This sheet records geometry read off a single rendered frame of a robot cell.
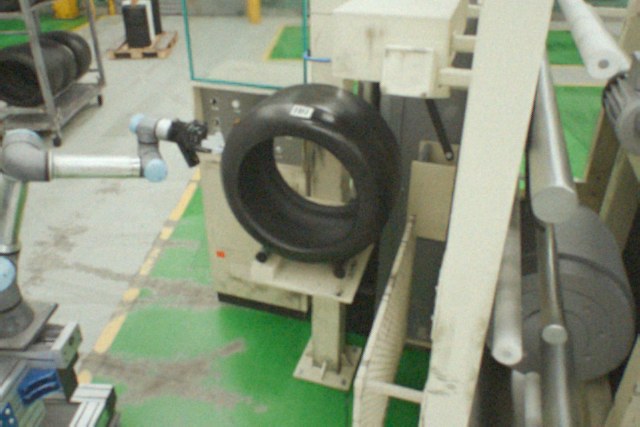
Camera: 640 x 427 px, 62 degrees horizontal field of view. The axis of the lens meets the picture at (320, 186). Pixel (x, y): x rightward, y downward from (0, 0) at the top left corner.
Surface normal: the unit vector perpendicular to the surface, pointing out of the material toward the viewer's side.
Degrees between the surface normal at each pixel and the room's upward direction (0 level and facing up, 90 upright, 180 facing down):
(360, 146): 59
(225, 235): 90
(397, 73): 72
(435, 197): 90
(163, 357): 0
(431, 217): 90
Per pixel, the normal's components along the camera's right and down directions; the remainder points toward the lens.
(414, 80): -0.29, 0.16
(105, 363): 0.00, -0.88
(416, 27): -0.31, 0.45
